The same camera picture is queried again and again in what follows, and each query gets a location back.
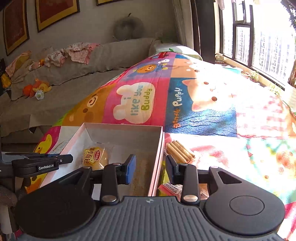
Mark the colourful printed blanket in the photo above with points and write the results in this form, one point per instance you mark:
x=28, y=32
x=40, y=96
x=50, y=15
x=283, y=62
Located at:
x=208, y=111

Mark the yellow-green packet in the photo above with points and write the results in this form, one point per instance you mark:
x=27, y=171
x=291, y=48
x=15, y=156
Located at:
x=163, y=173

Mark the small potted plant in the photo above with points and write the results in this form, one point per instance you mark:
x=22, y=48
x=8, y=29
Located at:
x=251, y=75

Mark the white flower toy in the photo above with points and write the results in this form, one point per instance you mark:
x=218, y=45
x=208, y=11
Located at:
x=39, y=95

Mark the white and green pillow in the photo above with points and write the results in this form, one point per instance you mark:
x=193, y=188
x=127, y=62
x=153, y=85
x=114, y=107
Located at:
x=175, y=49

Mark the small framed picture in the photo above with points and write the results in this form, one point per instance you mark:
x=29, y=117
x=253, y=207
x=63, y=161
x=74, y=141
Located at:
x=107, y=1

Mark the large framed red picture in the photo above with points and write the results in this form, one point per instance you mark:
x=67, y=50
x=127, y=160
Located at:
x=15, y=25

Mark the pink and yellow cloth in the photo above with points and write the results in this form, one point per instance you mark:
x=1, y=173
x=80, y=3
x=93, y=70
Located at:
x=17, y=63

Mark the biscuit sticks packet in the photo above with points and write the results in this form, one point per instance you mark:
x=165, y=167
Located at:
x=179, y=150

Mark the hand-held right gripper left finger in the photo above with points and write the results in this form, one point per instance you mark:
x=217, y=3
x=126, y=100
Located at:
x=130, y=169

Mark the pink snack packet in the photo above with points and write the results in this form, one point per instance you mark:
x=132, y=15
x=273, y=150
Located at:
x=172, y=188

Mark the yellow bread packet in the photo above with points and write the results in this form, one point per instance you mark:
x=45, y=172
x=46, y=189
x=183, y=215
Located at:
x=94, y=158

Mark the wide framed red picture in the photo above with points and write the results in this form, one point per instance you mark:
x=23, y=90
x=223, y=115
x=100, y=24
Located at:
x=56, y=14

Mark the pink cardboard box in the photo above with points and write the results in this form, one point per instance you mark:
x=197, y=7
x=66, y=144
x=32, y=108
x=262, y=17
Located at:
x=120, y=139

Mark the dark framed window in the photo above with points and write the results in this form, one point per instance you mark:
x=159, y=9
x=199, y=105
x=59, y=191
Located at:
x=261, y=34

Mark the beige curtain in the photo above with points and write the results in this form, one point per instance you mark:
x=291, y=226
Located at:
x=192, y=25

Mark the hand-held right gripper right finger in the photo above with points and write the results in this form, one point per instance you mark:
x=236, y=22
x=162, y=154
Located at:
x=170, y=167

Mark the orange plush toy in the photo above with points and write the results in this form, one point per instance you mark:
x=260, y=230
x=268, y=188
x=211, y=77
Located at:
x=37, y=87

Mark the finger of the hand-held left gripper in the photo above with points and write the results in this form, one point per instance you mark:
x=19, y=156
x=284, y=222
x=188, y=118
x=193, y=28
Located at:
x=32, y=154
x=46, y=165

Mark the small pink plush toy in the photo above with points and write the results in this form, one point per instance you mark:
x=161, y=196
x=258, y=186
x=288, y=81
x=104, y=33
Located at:
x=34, y=65

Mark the pink floral clothes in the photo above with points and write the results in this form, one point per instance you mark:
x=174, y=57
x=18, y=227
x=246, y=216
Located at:
x=74, y=52

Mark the yellow plush toy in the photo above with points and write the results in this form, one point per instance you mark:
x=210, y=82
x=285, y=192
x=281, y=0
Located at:
x=5, y=80

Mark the grey sofa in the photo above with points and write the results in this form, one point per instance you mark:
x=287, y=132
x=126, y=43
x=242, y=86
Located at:
x=69, y=81

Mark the grey neck pillow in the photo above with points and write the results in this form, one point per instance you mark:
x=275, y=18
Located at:
x=128, y=27

